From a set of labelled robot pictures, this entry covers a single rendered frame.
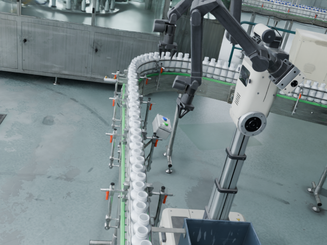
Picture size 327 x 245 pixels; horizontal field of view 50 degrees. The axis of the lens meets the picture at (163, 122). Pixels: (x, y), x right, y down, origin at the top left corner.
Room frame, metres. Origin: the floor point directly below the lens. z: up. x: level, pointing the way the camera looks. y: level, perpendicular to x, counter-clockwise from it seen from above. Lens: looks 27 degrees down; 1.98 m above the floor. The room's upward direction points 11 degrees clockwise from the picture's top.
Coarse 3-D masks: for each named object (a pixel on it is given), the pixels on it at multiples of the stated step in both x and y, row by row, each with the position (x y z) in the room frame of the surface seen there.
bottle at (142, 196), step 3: (138, 192) 1.02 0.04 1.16; (141, 192) 1.03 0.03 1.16; (144, 192) 1.03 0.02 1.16; (138, 195) 1.00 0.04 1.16; (141, 195) 1.03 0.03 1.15; (144, 195) 1.03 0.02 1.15; (138, 198) 1.00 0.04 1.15; (141, 198) 1.00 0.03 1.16; (144, 198) 1.00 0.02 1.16; (135, 201) 1.01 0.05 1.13; (138, 201) 1.00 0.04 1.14; (141, 201) 1.00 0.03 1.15; (144, 201) 1.00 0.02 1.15; (135, 204) 1.00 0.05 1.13; (147, 204) 1.01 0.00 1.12; (132, 207) 1.01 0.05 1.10; (147, 207) 1.00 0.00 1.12; (132, 210) 1.00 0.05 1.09; (147, 210) 1.01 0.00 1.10
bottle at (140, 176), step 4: (140, 172) 1.15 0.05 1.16; (136, 176) 1.13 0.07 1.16; (140, 176) 1.15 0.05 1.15; (144, 176) 1.14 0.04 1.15; (136, 180) 1.12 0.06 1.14; (140, 180) 1.11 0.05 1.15; (144, 180) 1.12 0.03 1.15; (132, 184) 1.12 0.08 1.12; (132, 188) 1.12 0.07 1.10; (144, 188) 1.11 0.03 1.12
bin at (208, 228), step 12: (156, 228) 1.10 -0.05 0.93; (168, 228) 1.12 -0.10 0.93; (180, 228) 1.13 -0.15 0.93; (192, 228) 1.18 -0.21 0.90; (204, 228) 1.19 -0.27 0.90; (216, 228) 1.20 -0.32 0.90; (228, 228) 1.21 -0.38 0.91; (240, 228) 1.22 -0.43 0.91; (252, 228) 1.20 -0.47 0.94; (180, 240) 1.16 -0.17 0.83; (192, 240) 1.18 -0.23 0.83; (204, 240) 1.19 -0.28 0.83; (216, 240) 1.20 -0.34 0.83; (228, 240) 1.22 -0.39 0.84; (240, 240) 1.23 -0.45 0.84; (252, 240) 1.17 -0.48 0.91
